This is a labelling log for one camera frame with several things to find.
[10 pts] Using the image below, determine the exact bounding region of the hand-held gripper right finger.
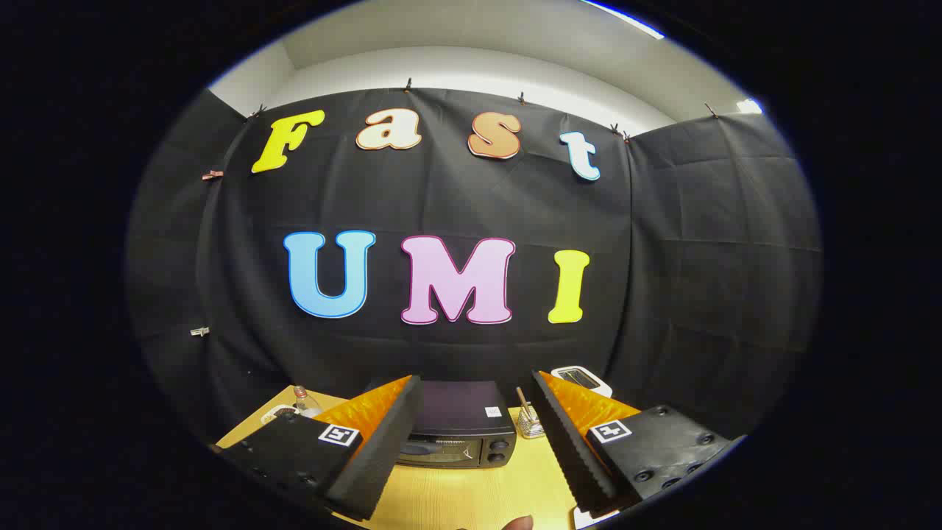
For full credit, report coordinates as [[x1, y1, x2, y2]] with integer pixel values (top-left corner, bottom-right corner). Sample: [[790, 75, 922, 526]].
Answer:
[[531, 370, 737, 516]]

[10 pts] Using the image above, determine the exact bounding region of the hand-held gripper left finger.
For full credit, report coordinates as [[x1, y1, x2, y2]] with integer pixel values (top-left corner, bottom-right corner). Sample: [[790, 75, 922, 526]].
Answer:
[[217, 374, 425, 522]]

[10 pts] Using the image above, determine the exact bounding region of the black toaster oven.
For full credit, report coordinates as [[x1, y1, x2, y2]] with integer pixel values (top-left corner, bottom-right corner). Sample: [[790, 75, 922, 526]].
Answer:
[[364, 379, 517, 470]]

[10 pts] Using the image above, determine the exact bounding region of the cream white toaster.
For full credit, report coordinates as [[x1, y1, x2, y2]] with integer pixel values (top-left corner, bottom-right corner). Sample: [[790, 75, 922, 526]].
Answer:
[[550, 365, 613, 398]]

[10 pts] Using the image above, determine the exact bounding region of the clear glass bottle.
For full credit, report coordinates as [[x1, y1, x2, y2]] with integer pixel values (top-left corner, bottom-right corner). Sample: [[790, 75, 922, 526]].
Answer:
[[292, 384, 323, 419]]

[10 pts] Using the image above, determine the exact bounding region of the wire mesh basket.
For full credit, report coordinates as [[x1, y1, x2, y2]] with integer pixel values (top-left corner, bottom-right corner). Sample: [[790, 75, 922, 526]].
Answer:
[[517, 403, 547, 440]]

